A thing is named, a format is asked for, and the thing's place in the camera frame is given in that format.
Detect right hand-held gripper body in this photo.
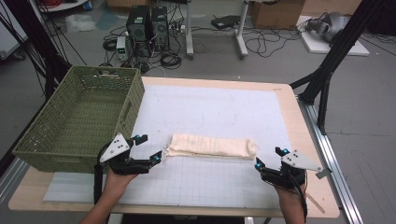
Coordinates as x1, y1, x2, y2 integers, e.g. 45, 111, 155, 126
262, 150, 332, 190

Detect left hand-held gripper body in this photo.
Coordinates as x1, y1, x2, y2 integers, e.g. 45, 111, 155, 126
99, 133, 153, 175

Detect cream cloth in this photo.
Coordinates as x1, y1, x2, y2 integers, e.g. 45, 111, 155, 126
163, 133, 259, 161

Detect person's left hand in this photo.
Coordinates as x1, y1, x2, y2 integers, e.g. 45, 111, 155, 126
104, 168, 139, 191

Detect person's right hand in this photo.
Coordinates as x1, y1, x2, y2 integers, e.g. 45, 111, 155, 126
275, 184, 308, 202

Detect thin wooden stick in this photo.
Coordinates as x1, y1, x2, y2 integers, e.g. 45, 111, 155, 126
305, 191, 327, 215

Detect green woven plastic basket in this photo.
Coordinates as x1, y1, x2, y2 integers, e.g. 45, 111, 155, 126
11, 64, 146, 174

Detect white grid cutting mat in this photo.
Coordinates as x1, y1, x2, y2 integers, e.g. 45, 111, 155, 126
43, 84, 294, 210

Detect grey bench power supply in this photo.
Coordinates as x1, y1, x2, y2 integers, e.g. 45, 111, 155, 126
115, 35, 130, 62

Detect large black computer tower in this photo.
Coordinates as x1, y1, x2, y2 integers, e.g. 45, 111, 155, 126
125, 5, 154, 58

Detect slim black computer tower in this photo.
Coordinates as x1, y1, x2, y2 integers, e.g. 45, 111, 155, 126
150, 6, 171, 52

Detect white foam board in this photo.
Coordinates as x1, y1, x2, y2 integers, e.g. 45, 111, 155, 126
296, 15, 371, 57

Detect white desk leg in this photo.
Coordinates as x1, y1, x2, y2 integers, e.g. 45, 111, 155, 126
234, 0, 250, 60
184, 0, 195, 61

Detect clear plastic bag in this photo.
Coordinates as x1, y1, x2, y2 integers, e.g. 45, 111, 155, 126
64, 13, 98, 34

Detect grey rounded device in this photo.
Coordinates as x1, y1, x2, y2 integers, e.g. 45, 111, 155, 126
304, 11, 351, 43

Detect brown cardboard box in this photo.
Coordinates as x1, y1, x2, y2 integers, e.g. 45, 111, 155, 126
249, 0, 306, 31

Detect flat black device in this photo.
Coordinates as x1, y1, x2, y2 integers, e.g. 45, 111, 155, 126
210, 14, 241, 31

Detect aluminium rail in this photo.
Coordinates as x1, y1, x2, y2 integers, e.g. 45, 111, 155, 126
0, 156, 31, 204
296, 95, 364, 224

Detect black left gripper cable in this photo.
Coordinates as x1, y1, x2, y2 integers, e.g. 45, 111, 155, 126
92, 146, 108, 206

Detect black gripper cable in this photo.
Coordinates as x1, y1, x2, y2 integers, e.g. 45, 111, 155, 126
288, 172, 310, 224
92, 146, 108, 206

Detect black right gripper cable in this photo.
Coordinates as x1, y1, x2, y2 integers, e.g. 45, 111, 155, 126
288, 172, 310, 224

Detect coiled black cable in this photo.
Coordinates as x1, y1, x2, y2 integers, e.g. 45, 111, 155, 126
160, 51, 183, 70

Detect tangled black floor cables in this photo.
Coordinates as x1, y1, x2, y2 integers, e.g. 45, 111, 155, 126
244, 27, 304, 59

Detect black metal frame stand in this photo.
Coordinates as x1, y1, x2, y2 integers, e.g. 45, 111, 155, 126
0, 0, 73, 101
289, 0, 388, 136

